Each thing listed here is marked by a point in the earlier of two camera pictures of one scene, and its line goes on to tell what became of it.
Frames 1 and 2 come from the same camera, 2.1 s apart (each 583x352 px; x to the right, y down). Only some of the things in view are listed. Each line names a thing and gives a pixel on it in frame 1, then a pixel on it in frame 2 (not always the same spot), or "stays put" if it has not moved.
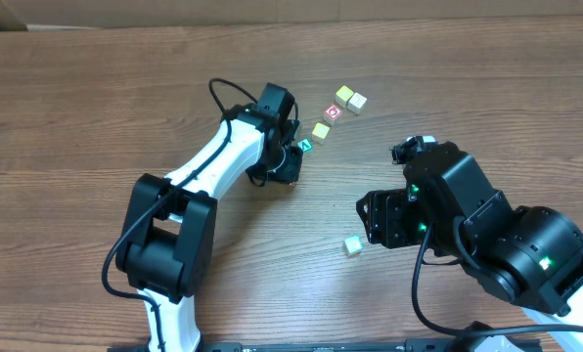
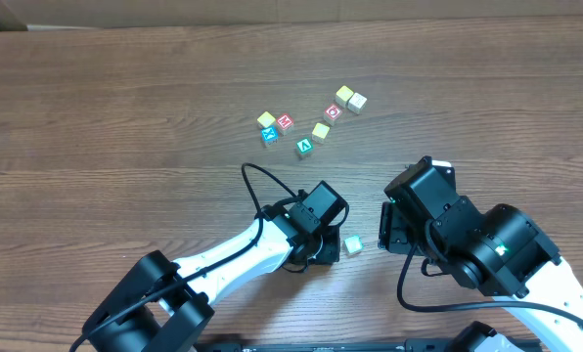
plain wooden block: x=357 y=103 stays put
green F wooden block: x=353 y=245 stays put
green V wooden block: x=305 y=146 stays put
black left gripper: x=291 y=163 to x=326 y=249
